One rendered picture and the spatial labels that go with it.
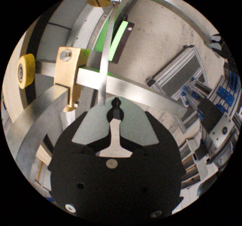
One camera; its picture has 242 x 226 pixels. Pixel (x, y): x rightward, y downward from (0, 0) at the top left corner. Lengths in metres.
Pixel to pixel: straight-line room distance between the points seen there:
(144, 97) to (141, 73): 0.88
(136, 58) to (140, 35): 0.30
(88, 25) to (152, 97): 0.40
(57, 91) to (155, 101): 0.18
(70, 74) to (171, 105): 0.20
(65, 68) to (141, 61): 0.93
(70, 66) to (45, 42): 0.24
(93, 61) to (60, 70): 0.16
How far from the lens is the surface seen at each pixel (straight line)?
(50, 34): 0.38
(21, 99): 0.31
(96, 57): 0.31
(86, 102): 0.36
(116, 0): 0.19
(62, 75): 0.17
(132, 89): 0.15
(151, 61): 1.05
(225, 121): 0.44
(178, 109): 0.22
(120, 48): 0.29
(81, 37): 0.43
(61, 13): 0.41
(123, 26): 0.32
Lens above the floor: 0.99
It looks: 59 degrees down
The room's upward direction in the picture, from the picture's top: 178 degrees clockwise
